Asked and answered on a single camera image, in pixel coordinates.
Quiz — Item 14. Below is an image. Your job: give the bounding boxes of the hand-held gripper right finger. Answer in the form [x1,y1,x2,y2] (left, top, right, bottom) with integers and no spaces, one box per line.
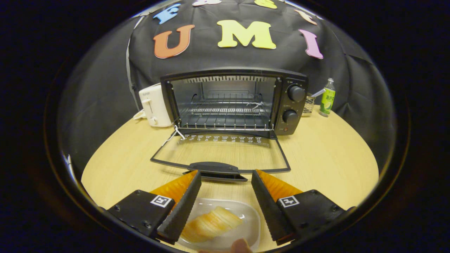
[251,169,355,246]

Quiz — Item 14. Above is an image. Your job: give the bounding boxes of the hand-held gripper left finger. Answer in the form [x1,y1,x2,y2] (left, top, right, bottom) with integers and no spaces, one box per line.
[107,170,202,245]

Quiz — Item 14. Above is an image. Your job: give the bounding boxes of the sliced yellow bread roll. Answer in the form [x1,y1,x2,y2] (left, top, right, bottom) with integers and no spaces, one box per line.
[181,206,244,244]

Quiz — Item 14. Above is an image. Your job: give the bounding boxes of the black toaster oven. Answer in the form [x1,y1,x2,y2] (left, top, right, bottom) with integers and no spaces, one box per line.
[150,67,309,182]

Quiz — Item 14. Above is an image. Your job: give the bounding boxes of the white pop-up toaster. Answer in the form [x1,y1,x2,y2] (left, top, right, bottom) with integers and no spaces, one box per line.
[139,83,173,128]

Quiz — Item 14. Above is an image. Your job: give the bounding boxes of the white rectangular plate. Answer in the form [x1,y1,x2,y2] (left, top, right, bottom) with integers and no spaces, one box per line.
[176,198,261,252]

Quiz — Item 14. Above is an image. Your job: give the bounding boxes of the green label drink bottle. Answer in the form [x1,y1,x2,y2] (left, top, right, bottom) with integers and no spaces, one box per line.
[319,78,336,117]

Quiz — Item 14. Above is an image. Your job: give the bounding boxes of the small wire basket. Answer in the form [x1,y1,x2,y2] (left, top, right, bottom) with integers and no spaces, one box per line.
[303,93,316,114]

